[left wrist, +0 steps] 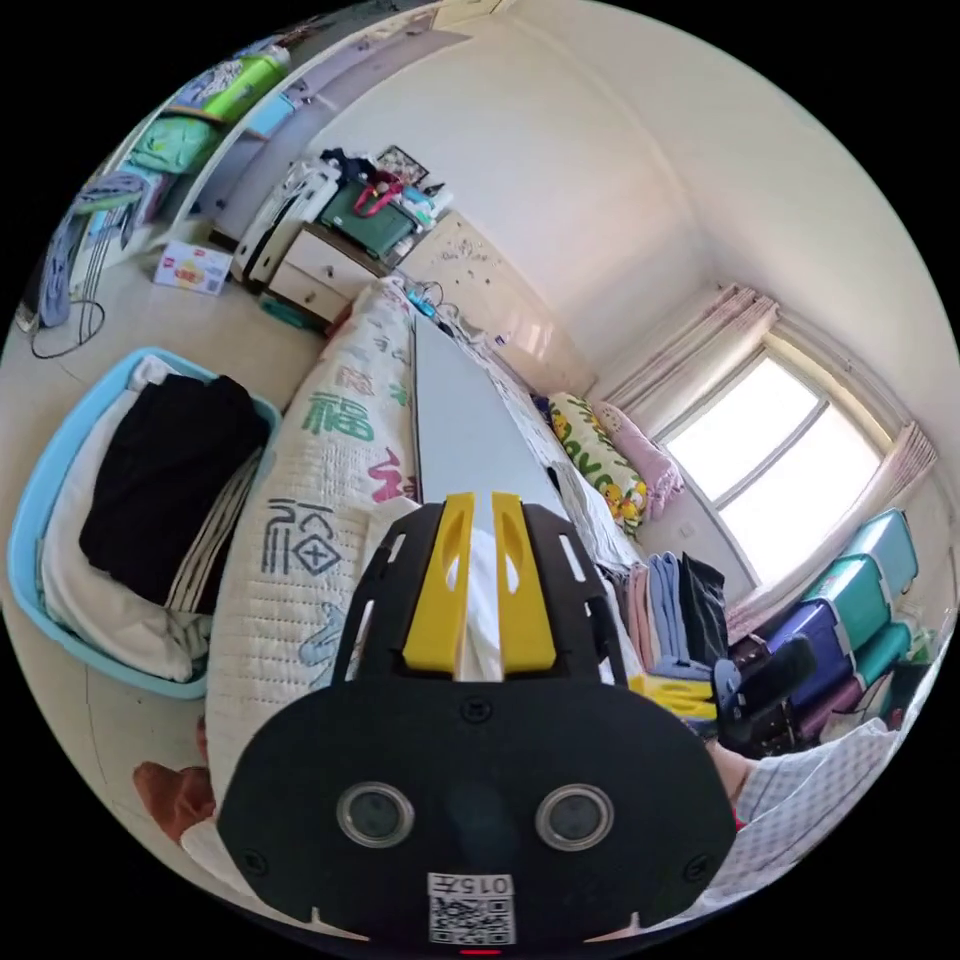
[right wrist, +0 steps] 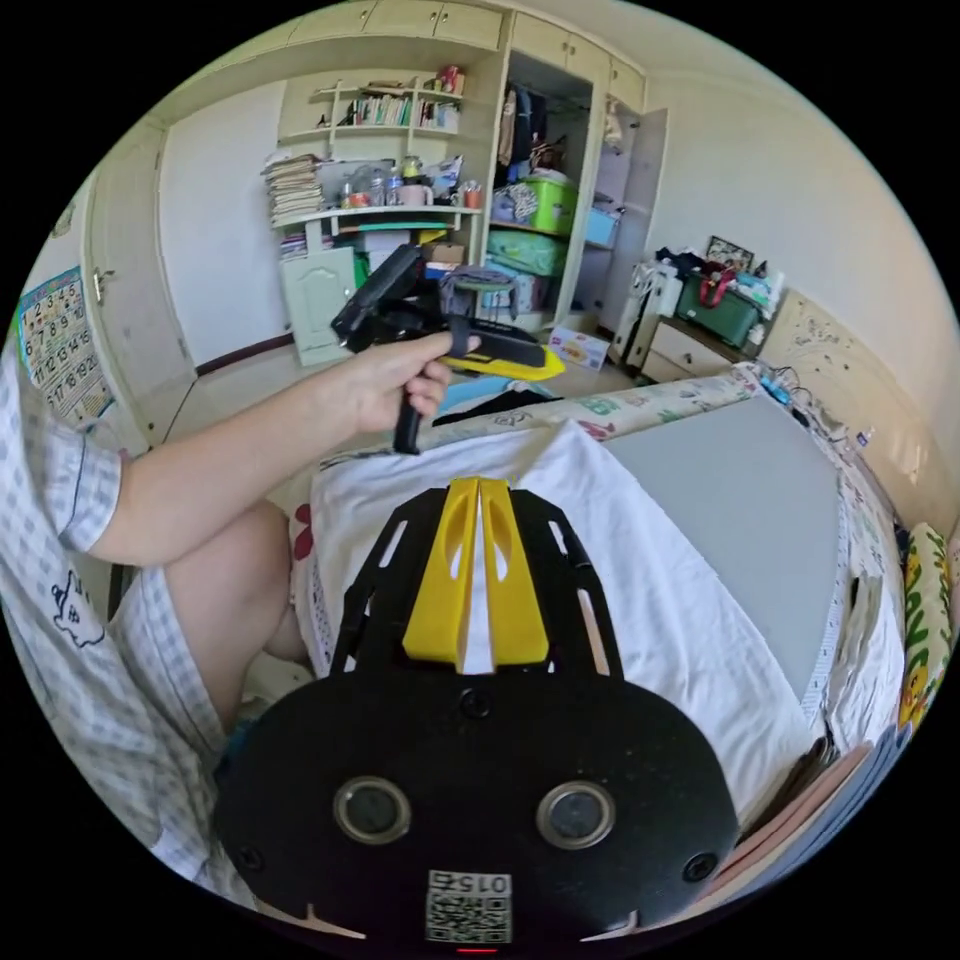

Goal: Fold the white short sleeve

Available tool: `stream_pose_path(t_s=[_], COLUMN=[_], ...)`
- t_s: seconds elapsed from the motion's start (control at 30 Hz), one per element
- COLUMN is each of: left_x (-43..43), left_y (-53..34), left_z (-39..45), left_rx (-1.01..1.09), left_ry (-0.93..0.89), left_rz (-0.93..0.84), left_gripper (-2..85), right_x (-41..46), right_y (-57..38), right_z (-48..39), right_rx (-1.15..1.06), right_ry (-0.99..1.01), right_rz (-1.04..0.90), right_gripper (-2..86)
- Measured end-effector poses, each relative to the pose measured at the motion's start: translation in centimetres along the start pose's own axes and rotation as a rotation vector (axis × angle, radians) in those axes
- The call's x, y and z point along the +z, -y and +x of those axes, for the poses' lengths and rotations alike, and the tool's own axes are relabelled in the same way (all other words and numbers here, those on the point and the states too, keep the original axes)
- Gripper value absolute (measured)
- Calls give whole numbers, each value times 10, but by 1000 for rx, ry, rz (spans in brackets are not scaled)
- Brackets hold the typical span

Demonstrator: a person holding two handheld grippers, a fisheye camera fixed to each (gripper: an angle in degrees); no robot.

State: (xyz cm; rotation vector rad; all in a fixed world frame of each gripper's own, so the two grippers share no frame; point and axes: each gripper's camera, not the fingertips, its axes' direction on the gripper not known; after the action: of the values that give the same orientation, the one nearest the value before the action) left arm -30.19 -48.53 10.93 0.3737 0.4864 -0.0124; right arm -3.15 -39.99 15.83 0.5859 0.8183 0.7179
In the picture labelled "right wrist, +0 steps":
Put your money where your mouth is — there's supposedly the round stool with grey cover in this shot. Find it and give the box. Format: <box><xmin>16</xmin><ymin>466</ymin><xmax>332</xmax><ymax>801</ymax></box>
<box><xmin>437</xmin><ymin>264</ymin><xmax>520</xmax><ymax>320</ymax></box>

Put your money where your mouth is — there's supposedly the cream room door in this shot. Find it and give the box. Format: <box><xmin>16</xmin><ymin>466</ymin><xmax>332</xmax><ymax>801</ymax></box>
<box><xmin>80</xmin><ymin>119</ymin><xmax>200</xmax><ymax>451</ymax></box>

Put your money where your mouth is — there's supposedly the pile of clothes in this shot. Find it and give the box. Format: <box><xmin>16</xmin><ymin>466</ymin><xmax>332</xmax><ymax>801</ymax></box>
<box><xmin>798</xmin><ymin>566</ymin><xmax>910</xmax><ymax>763</ymax></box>

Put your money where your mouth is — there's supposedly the grey flat folding board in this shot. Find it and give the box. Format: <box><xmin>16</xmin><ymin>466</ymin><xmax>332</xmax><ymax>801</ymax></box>
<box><xmin>599</xmin><ymin>393</ymin><xmax>844</xmax><ymax>706</ymax></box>

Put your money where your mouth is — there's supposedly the white printed carton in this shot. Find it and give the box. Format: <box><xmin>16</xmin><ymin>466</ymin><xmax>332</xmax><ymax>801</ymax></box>
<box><xmin>548</xmin><ymin>325</ymin><xmax>610</xmax><ymax>370</ymax></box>

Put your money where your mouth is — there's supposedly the cream open wardrobe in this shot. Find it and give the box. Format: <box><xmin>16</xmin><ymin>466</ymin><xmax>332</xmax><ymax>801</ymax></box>
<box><xmin>479</xmin><ymin>11</ymin><xmax>670</xmax><ymax>339</ymax></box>

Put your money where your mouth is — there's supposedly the black garment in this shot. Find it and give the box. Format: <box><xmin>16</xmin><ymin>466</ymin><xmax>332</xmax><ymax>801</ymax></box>
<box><xmin>433</xmin><ymin>380</ymin><xmax>560</xmax><ymax>429</ymax></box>

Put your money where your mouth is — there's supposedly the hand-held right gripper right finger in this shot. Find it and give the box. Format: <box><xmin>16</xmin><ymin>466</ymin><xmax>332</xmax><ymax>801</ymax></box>
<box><xmin>478</xmin><ymin>479</ymin><xmax>550</xmax><ymax>670</ymax></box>

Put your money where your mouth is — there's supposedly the bed with printed sheet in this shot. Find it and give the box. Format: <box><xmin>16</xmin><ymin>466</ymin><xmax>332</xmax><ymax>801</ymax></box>
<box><xmin>288</xmin><ymin>288</ymin><xmax>960</xmax><ymax>901</ymax></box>

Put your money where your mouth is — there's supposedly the white short sleeve shirt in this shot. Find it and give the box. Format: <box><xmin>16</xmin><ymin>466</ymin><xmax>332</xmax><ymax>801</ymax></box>
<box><xmin>309</xmin><ymin>419</ymin><xmax>830</xmax><ymax>826</ymax></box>

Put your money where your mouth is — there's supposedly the person's left hand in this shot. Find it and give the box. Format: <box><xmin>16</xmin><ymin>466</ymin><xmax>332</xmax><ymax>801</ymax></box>
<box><xmin>349</xmin><ymin>331</ymin><xmax>483</xmax><ymax>436</ymax></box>

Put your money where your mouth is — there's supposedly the cream desk shelf with books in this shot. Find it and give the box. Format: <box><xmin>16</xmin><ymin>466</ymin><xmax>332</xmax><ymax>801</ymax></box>
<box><xmin>260</xmin><ymin>65</ymin><xmax>489</xmax><ymax>369</ymax></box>

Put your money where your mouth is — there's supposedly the white suitcase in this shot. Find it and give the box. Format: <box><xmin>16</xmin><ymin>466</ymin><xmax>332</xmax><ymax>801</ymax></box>
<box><xmin>611</xmin><ymin>260</ymin><xmax>684</xmax><ymax>369</ymax></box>

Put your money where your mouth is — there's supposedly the person's body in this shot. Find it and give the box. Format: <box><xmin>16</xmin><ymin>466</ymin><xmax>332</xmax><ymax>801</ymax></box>
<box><xmin>0</xmin><ymin>341</ymin><xmax>320</xmax><ymax>913</ymax></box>

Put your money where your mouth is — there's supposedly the yellow printed pillow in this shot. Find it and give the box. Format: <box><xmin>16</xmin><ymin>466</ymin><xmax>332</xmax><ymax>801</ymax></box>
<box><xmin>896</xmin><ymin>523</ymin><xmax>958</xmax><ymax>740</ymax></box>

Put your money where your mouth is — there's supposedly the wall calendar poster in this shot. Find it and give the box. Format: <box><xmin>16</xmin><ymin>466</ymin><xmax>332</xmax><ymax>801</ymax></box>
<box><xmin>13</xmin><ymin>263</ymin><xmax>115</xmax><ymax>423</ymax></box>

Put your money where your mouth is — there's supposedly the person's left forearm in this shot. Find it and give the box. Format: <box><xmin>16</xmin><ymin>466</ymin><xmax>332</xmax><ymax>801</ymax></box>
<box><xmin>88</xmin><ymin>359</ymin><xmax>369</xmax><ymax>565</ymax></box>

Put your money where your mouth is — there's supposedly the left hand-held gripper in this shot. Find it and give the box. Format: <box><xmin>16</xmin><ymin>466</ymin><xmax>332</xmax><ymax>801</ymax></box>
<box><xmin>341</xmin><ymin>296</ymin><xmax>565</xmax><ymax>457</ymax></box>

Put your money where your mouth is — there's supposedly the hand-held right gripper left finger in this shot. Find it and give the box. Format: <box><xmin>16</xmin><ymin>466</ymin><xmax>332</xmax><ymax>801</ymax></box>
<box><xmin>401</xmin><ymin>479</ymin><xmax>481</xmax><ymax>667</ymax></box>

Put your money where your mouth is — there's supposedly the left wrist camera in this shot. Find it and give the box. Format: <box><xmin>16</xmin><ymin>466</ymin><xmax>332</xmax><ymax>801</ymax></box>
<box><xmin>330</xmin><ymin>243</ymin><xmax>427</xmax><ymax>345</ymax></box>

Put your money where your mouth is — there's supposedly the cream nightstand with green box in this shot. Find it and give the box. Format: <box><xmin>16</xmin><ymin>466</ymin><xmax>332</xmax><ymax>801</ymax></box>
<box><xmin>641</xmin><ymin>236</ymin><xmax>785</xmax><ymax>384</ymax></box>

